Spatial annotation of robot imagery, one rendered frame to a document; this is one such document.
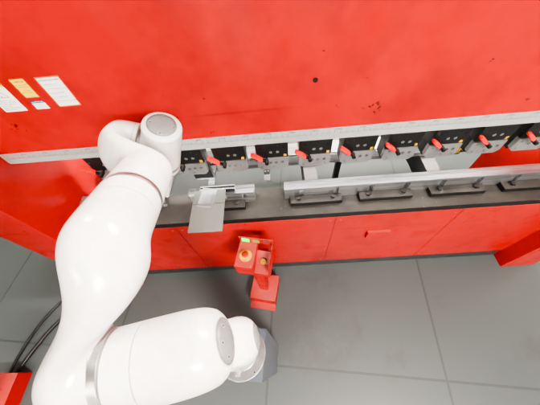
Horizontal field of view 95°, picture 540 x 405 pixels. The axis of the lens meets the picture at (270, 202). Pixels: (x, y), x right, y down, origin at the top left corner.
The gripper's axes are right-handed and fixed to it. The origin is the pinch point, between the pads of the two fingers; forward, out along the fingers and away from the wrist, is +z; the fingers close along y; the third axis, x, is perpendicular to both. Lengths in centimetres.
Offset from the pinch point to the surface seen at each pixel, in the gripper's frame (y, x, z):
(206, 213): -15, 17, 49
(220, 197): -25, 24, 47
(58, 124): -33, -45, 21
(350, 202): -25, 97, 28
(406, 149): -34, 100, -12
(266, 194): -33, 52, 50
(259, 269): 10, 52, 62
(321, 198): -26, 80, 33
